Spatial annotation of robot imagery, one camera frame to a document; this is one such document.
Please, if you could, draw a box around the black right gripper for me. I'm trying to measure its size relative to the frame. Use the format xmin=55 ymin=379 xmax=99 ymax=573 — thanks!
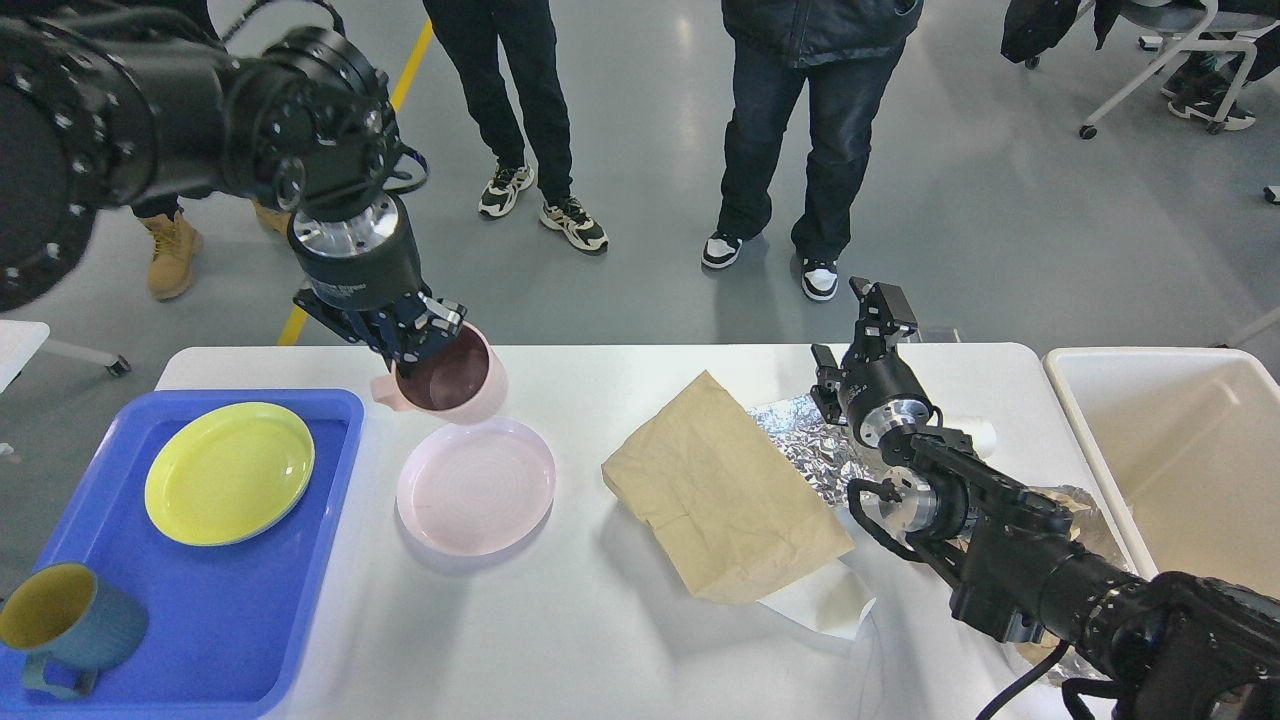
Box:
xmin=810 ymin=277 xmax=934 ymax=447

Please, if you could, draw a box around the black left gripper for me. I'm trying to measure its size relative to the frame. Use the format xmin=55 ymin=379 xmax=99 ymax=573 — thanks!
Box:
xmin=289 ymin=196 xmax=467 ymax=375

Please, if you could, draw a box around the pink mug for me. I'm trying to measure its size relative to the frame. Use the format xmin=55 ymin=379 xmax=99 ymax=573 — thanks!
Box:
xmin=370 ymin=322 xmax=508 ymax=425

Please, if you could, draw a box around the pink plate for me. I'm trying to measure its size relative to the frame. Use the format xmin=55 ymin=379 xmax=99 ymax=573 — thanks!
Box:
xmin=396 ymin=416 xmax=557 ymax=559

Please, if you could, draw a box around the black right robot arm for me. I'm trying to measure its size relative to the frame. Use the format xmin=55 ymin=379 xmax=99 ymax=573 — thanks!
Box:
xmin=810 ymin=277 xmax=1279 ymax=719

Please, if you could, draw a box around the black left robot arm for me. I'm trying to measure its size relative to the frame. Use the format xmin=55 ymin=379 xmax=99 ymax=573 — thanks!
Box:
xmin=1 ymin=6 xmax=465 ymax=375

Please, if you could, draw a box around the crumpled aluminium foil sheet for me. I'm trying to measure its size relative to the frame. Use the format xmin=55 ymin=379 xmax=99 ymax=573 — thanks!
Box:
xmin=746 ymin=395 xmax=887 ymax=507

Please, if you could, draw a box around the white paper cup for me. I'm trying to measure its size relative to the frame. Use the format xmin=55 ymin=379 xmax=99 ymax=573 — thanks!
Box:
xmin=942 ymin=415 xmax=998 ymax=457

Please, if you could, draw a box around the yellow-green plate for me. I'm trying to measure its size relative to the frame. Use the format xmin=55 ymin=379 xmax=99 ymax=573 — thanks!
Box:
xmin=143 ymin=401 xmax=316 ymax=547

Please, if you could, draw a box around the brown paper bag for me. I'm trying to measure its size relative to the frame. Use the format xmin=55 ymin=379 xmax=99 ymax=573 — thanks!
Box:
xmin=602 ymin=372 xmax=854 ymax=605

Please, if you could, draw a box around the person in tan boots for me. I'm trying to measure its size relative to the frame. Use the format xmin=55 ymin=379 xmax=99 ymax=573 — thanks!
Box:
xmin=131 ymin=195 xmax=293 ymax=302

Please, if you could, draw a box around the blue plastic tray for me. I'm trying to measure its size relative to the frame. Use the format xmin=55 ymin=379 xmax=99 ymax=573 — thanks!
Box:
xmin=1 ymin=389 xmax=364 ymax=719

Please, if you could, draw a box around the person in dark jeans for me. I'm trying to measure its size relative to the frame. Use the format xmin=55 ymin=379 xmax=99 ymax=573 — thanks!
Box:
xmin=701 ymin=0 xmax=924 ymax=304

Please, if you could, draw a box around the white paper sheet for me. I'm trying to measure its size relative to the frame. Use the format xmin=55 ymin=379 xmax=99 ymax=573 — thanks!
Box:
xmin=756 ymin=559 xmax=877 ymax=641

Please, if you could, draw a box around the person in black-white sneakers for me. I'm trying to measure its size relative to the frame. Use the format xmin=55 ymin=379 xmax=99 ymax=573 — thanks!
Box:
xmin=424 ymin=1 xmax=609 ymax=254

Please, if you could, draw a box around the white plastic bin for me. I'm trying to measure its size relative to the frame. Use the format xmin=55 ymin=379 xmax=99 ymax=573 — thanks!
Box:
xmin=1044 ymin=347 xmax=1279 ymax=597

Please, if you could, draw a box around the white side table left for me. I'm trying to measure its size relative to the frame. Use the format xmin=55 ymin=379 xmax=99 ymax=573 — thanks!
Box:
xmin=1 ymin=319 xmax=132 ymax=392

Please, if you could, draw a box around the seated person in background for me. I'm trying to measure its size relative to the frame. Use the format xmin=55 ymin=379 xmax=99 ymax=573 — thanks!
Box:
xmin=1161 ymin=1 xmax=1279 ymax=131

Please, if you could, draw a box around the white office chair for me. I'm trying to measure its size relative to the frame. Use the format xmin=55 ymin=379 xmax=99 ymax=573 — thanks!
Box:
xmin=1021 ymin=0 xmax=1280 ymax=138

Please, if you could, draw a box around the blue mug yellow inside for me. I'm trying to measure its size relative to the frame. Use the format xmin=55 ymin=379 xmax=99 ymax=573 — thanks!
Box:
xmin=1 ymin=562 xmax=148 ymax=700

